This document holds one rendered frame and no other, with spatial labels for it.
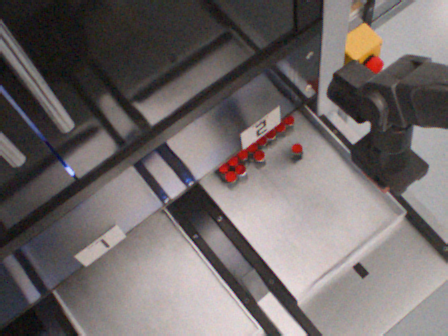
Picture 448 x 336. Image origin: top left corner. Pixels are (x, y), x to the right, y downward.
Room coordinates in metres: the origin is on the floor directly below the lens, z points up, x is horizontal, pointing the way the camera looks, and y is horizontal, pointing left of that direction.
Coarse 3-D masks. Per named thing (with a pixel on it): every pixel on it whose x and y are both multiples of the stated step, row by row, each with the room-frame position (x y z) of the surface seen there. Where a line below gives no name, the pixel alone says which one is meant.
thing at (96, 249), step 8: (112, 232) 0.34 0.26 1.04; (120, 232) 0.35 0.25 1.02; (96, 240) 0.33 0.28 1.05; (104, 240) 0.33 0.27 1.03; (112, 240) 0.34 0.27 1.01; (120, 240) 0.34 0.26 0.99; (88, 248) 0.32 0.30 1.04; (96, 248) 0.32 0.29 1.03; (104, 248) 0.33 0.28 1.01; (80, 256) 0.31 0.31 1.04; (88, 256) 0.31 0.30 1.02; (96, 256) 0.32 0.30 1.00; (88, 264) 0.30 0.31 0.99
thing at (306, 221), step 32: (320, 128) 0.56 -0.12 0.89; (288, 160) 0.50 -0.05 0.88; (320, 160) 0.50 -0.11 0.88; (224, 192) 0.45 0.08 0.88; (256, 192) 0.44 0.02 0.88; (288, 192) 0.44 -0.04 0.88; (320, 192) 0.43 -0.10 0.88; (352, 192) 0.42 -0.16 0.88; (256, 224) 0.38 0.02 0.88; (288, 224) 0.37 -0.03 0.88; (320, 224) 0.37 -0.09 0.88; (352, 224) 0.36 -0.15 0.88; (384, 224) 0.35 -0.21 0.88; (288, 256) 0.31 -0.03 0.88; (320, 256) 0.30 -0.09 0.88; (352, 256) 0.29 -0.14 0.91; (288, 288) 0.24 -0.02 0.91
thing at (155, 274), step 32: (160, 224) 0.40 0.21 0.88; (128, 256) 0.35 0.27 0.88; (160, 256) 0.34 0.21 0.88; (192, 256) 0.33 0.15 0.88; (64, 288) 0.30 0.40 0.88; (96, 288) 0.29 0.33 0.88; (128, 288) 0.28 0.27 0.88; (160, 288) 0.28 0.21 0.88; (192, 288) 0.27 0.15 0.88; (224, 288) 0.26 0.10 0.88; (96, 320) 0.23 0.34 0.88; (128, 320) 0.22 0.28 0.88; (160, 320) 0.22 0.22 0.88; (192, 320) 0.21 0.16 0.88; (224, 320) 0.21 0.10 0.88
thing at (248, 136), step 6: (276, 108) 0.53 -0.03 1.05; (270, 114) 0.52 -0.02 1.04; (276, 114) 0.53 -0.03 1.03; (258, 120) 0.51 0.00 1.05; (270, 120) 0.52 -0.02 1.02; (276, 120) 0.53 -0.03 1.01; (252, 126) 0.50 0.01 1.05; (258, 126) 0.51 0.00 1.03; (270, 126) 0.52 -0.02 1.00; (246, 132) 0.49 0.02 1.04; (252, 132) 0.50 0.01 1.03; (264, 132) 0.51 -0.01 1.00; (246, 138) 0.49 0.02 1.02; (252, 138) 0.50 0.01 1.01; (258, 138) 0.50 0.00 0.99; (246, 144) 0.49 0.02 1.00
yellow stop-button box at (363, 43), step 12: (348, 24) 0.70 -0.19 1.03; (360, 24) 0.70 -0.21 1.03; (348, 36) 0.67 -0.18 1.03; (360, 36) 0.67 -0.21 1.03; (372, 36) 0.67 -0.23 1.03; (348, 48) 0.65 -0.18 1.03; (360, 48) 0.64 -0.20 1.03; (372, 48) 0.64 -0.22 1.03; (348, 60) 0.63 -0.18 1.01; (360, 60) 0.63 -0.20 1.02
